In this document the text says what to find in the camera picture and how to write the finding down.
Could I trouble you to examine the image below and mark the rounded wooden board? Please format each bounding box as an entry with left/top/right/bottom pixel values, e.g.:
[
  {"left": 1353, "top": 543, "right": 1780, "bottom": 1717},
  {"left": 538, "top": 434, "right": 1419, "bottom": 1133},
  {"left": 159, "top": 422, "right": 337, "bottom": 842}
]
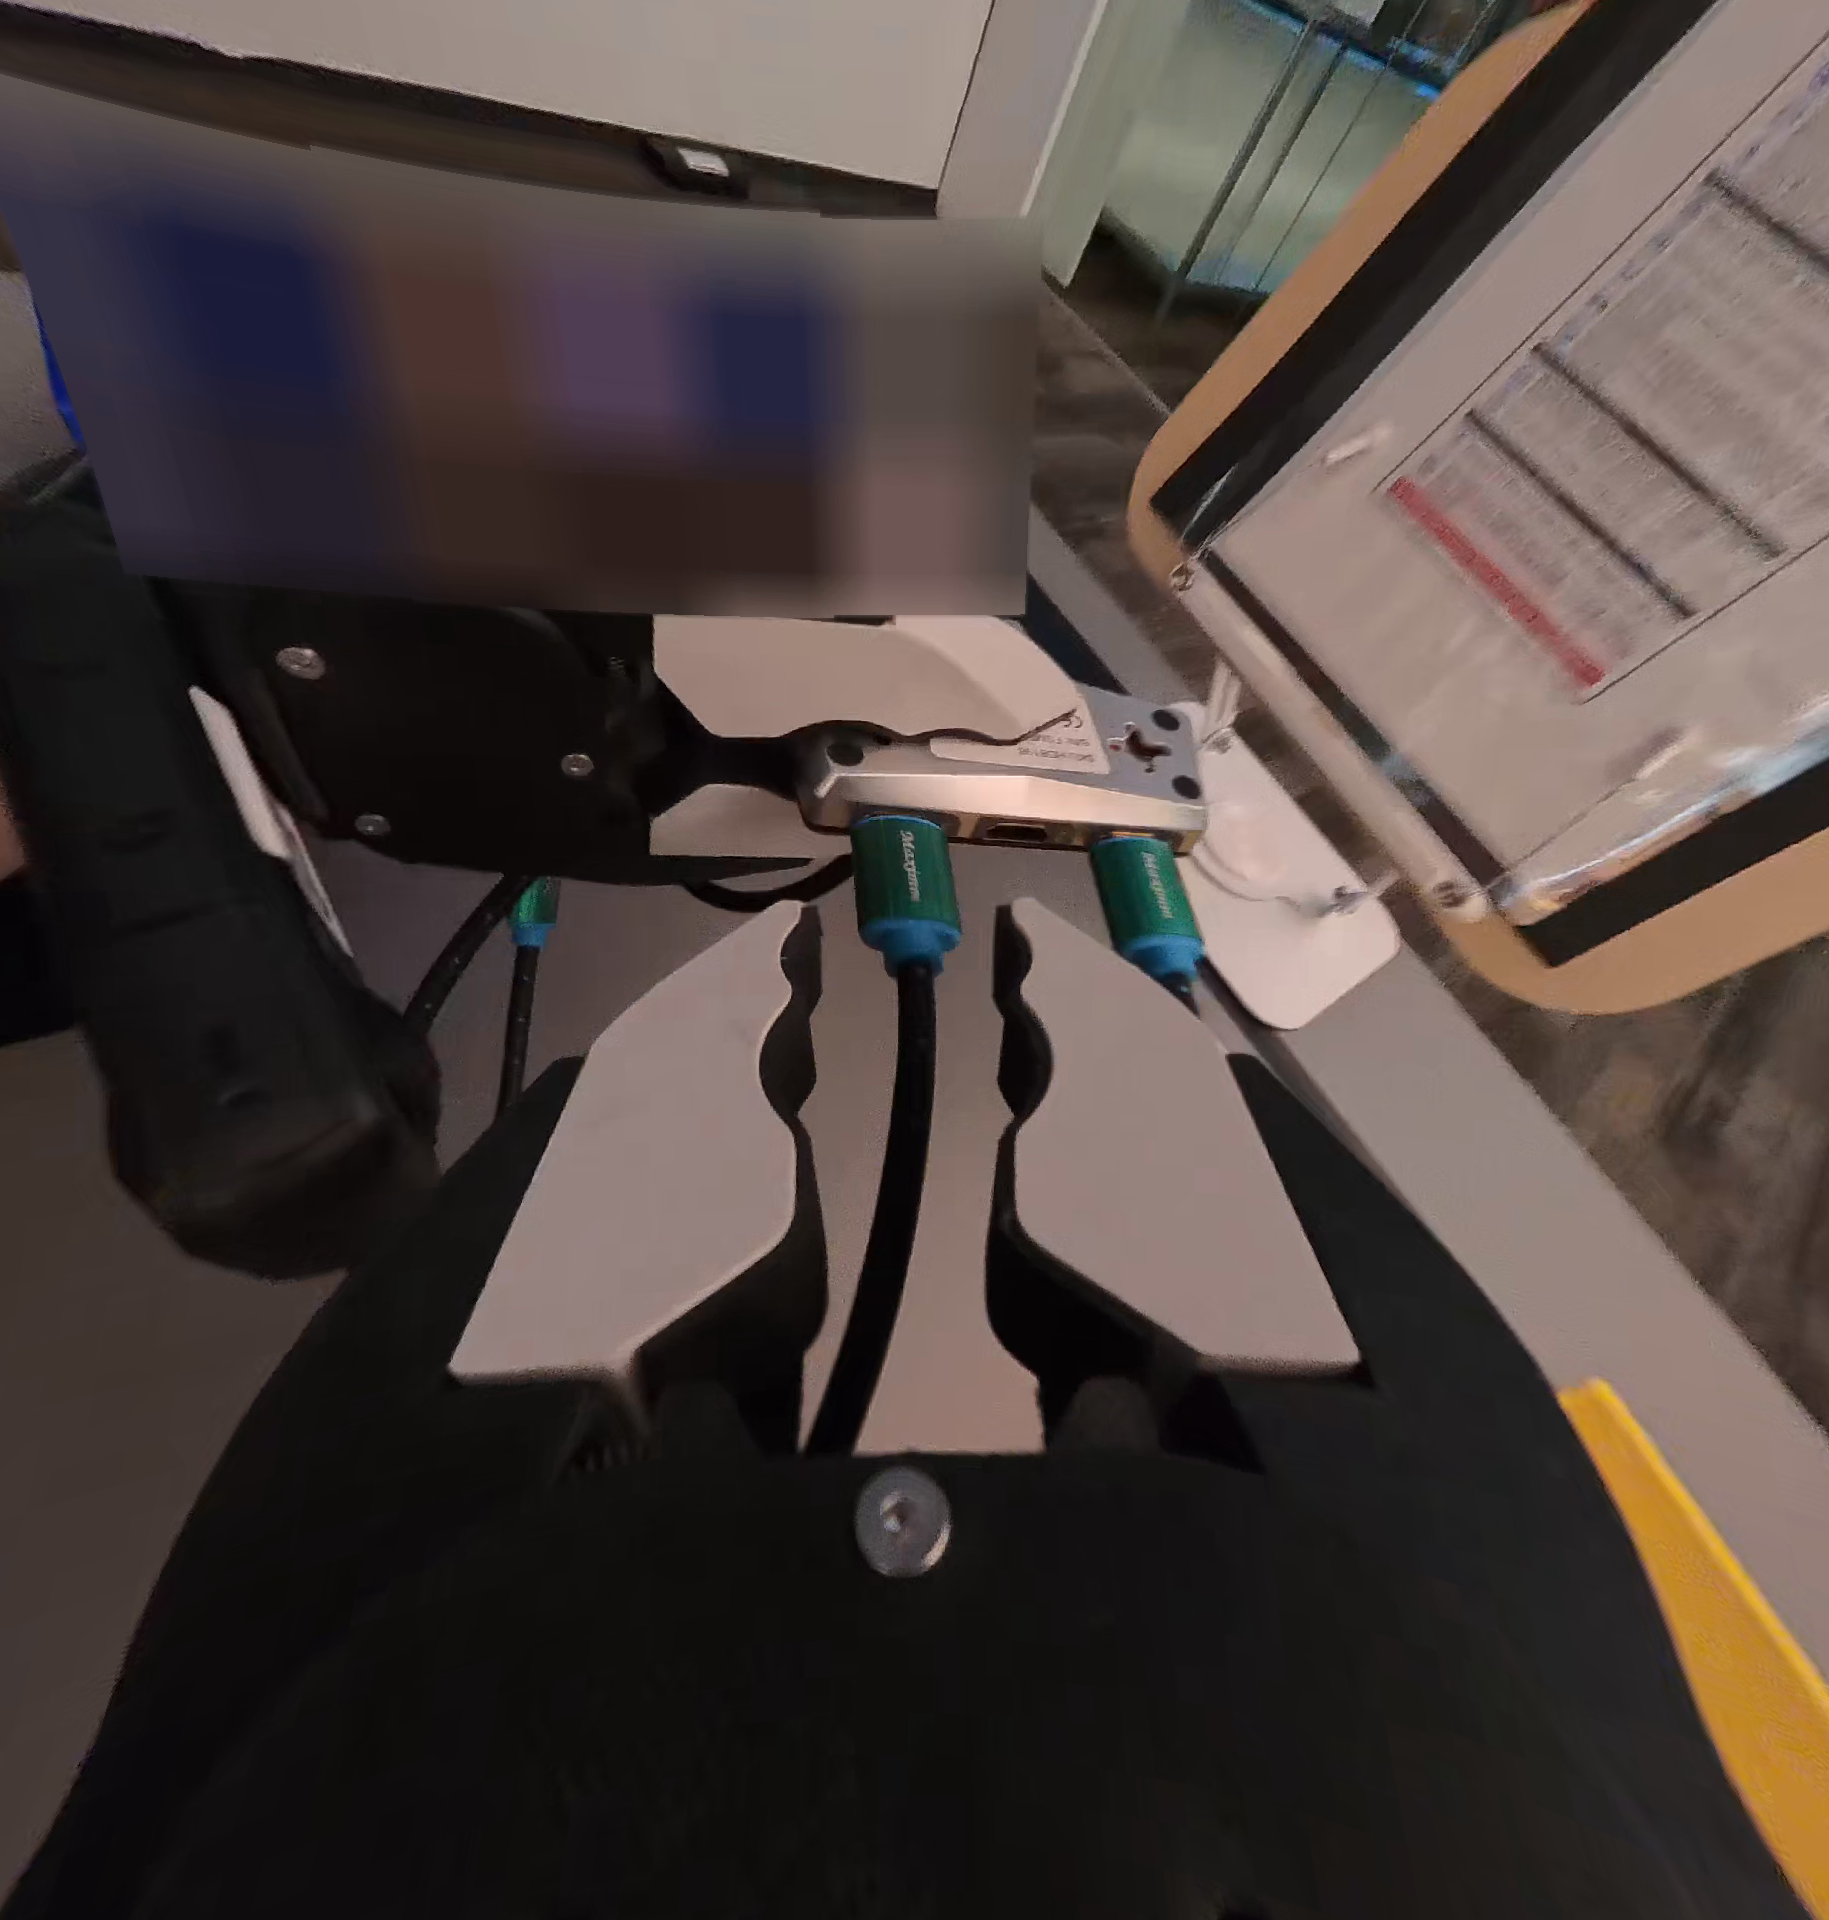
[{"left": 1127, "top": 0, "right": 1829, "bottom": 1023}]

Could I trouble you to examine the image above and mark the instruction sheet on black board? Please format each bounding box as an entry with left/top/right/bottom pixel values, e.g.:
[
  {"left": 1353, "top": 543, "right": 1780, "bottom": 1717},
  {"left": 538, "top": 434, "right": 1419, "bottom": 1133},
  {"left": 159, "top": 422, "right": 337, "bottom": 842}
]
[{"left": 1149, "top": 0, "right": 1829, "bottom": 969}]

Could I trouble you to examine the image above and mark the printed instruction sheet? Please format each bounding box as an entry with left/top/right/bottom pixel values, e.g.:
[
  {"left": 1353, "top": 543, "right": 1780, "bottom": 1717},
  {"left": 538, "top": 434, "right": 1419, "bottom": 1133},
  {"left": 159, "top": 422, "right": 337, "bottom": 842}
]
[{"left": 1214, "top": 0, "right": 1829, "bottom": 888}]

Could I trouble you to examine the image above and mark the black ribbed switch cable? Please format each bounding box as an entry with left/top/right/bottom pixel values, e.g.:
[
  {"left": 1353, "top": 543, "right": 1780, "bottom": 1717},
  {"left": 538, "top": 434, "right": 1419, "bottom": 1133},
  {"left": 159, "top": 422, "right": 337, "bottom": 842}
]
[{"left": 674, "top": 856, "right": 821, "bottom": 916}]

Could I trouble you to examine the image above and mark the black HDMI cable green plug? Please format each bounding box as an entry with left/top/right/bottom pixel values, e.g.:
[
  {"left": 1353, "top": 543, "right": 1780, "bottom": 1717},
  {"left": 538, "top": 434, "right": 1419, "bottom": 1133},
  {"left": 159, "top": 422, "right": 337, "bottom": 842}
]
[
  {"left": 1085, "top": 838, "right": 1208, "bottom": 998},
  {"left": 404, "top": 875, "right": 565, "bottom": 1118},
  {"left": 798, "top": 809, "right": 963, "bottom": 1458}
]

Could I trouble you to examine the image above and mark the yellow plastic bin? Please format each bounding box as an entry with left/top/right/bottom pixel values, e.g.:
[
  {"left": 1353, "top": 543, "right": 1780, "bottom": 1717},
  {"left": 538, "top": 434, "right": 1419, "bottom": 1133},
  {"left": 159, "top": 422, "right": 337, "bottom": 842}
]
[{"left": 1556, "top": 1377, "right": 1829, "bottom": 1920}]

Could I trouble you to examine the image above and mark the white metal base plate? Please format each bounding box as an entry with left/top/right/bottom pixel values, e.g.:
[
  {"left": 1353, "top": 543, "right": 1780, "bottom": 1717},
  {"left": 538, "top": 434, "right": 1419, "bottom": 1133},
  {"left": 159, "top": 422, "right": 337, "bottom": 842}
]
[{"left": 1190, "top": 705, "right": 1403, "bottom": 1034}]

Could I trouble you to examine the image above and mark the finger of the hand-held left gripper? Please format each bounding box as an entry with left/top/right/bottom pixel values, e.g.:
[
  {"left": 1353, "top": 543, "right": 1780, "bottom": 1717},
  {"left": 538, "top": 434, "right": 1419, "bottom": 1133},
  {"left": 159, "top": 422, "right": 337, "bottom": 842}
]
[
  {"left": 649, "top": 779, "right": 826, "bottom": 861},
  {"left": 649, "top": 615, "right": 1084, "bottom": 743}
]

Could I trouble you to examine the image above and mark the silver HDMI switch box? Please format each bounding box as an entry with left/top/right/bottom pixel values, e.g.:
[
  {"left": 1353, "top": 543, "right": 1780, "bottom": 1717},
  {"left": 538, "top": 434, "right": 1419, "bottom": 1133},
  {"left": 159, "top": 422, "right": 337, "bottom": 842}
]
[{"left": 794, "top": 688, "right": 1212, "bottom": 856}]

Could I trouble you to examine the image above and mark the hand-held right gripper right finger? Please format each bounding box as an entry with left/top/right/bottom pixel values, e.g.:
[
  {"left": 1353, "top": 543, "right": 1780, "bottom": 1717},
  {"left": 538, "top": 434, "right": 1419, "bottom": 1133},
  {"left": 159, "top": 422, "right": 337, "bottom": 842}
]
[{"left": 990, "top": 897, "right": 1374, "bottom": 1380}]

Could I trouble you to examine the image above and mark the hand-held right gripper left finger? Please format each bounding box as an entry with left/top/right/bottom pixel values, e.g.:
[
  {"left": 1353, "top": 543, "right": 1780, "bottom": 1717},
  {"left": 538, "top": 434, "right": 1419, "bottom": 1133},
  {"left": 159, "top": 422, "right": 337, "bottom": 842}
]
[{"left": 446, "top": 900, "right": 833, "bottom": 1389}]

